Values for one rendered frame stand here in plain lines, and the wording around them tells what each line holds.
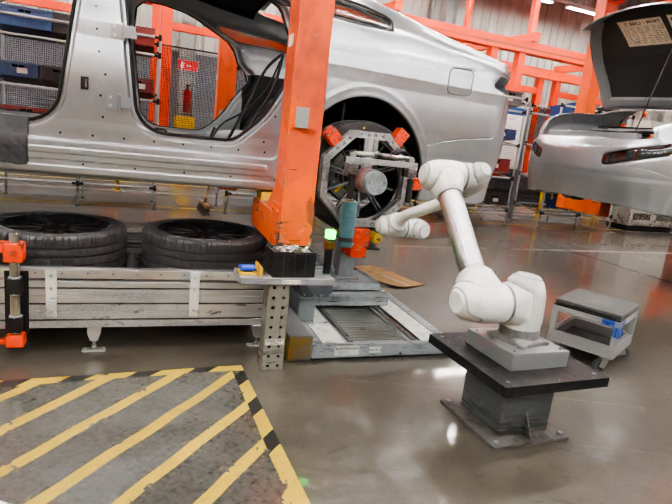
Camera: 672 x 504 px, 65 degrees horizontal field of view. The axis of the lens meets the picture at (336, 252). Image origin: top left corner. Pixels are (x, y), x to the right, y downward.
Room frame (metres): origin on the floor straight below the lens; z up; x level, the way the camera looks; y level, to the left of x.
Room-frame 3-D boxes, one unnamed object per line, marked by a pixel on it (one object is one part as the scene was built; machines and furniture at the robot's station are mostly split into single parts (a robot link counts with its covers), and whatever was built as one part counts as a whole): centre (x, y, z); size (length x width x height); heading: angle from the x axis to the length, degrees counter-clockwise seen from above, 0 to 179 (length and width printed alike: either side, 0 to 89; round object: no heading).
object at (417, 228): (2.84, -0.42, 0.64); 0.16 x 0.13 x 0.11; 21
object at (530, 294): (2.04, -0.76, 0.53); 0.18 x 0.16 x 0.22; 111
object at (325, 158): (3.07, -0.12, 0.85); 0.54 x 0.07 x 0.54; 111
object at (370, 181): (3.01, -0.14, 0.85); 0.21 x 0.14 x 0.14; 21
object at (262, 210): (2.86, 0.35, 0.69); 0.52 x 0.17 x 0.35; 21
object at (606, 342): (2.90, -1.50, 0.17); 0.43 x 0.36 x 0.34; 140
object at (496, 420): (2.04, -0.77, 0.15); 0.50 x 0.50 x 0.30; 24
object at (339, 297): (3.23, -0.06, 0.13); 0.50 x 0.36 x 0.10; 111
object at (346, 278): (3.23, -0.06, 0.32); 0.40 x 0.30 x 0.28; 111
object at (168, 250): (2.83, 0.71, 0.39); 0.66 x 0.66 x 0.24
